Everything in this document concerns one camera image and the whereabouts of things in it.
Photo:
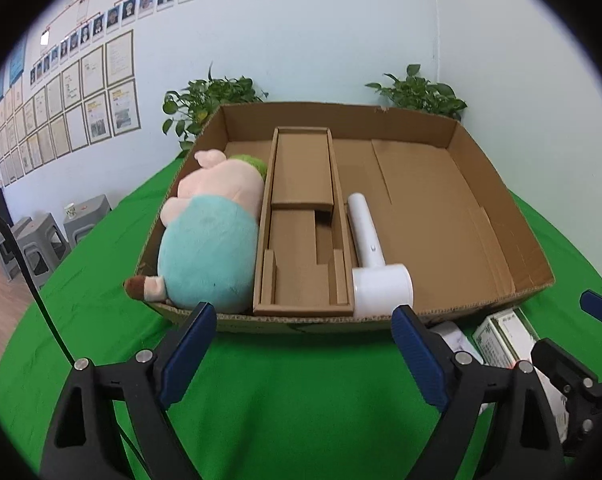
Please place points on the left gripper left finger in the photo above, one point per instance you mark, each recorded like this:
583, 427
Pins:
83, 440

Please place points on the white handheld hair dryer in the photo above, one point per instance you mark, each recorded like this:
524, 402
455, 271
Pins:
379, 287

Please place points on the brown cardboard insert box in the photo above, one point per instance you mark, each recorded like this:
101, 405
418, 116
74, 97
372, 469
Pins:
304, 262

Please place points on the white phone holder stand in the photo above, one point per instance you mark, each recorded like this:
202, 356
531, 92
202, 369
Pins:
457, 341

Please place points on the large cardboard tray box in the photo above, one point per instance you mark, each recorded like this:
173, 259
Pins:
439, 207

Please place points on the grey plastic stool middle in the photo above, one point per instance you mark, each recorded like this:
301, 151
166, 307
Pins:
43, 246

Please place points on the grey plastic stool far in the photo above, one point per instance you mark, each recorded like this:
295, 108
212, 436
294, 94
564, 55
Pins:
8, 262

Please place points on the grey plastic stool with cup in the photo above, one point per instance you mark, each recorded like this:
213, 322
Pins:
88, 215

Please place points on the paper cup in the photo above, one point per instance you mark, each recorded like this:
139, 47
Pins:
70, 211

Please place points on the right potted green plant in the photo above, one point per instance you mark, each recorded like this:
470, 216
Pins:
415, 92

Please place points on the potted green plant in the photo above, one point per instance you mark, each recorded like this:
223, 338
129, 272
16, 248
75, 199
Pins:
415, 92
187, 111

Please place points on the framed certificate lower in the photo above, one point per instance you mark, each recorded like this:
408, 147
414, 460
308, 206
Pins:
124, 107

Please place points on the framed certificate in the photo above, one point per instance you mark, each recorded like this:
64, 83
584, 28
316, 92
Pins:
120, 58
124, 107

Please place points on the left potted green plant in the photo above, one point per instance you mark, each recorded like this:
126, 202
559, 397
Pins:
187, 111

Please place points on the framed certificate upper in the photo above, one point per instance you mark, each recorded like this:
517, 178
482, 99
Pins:
120, 58

